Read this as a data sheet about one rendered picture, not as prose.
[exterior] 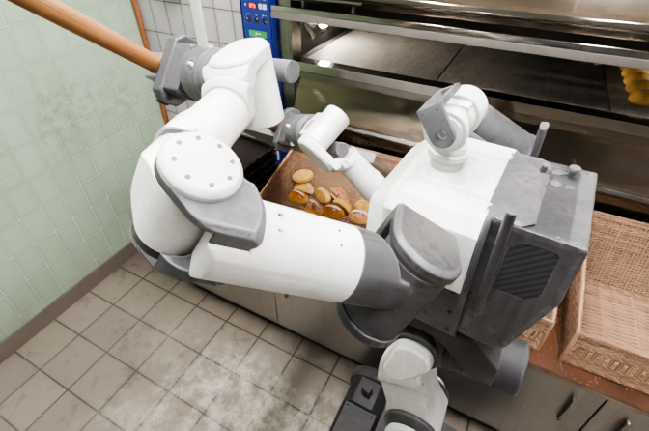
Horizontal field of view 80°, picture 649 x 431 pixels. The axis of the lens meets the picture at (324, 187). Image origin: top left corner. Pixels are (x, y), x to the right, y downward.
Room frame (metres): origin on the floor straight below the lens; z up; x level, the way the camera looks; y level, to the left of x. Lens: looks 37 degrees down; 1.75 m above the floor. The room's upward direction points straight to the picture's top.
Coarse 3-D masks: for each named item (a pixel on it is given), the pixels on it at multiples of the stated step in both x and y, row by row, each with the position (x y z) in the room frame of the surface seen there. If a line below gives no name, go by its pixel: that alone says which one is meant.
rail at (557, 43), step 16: (336, 16) 1.42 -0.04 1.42; (352, 16) 1.40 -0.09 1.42; (368, 16) 1.37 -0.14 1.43; (448, 32) 1.25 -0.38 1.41; (464, 32) 1.23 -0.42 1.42; (480, 32) 1.20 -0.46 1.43; (496, 32) 1.19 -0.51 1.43; (576, 48) 1.09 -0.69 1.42; (592, 48) 1.07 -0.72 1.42; (608, 48) 1.05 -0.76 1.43; (624, 48) 1.04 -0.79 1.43
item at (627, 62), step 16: (272, 16) 1.54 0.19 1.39; (288, 16) 1.51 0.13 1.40; (304, 16) 1.48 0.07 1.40; (320, 16) 1.45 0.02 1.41; (384, 32) 1.34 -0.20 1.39; (400, 32) 1.31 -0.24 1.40; (416, 32) 1.29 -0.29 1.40; (432, 32) 1.27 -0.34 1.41; (496, 48) 1.17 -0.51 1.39; (512, 48) 1.16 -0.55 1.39; (528, 48) 1.14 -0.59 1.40; (544, 48) 1.12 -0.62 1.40; (560, 48) 1.10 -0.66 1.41; (608, 64) 1.04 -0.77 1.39; (624, 64) 1.03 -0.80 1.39; (640, 64) 1.01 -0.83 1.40
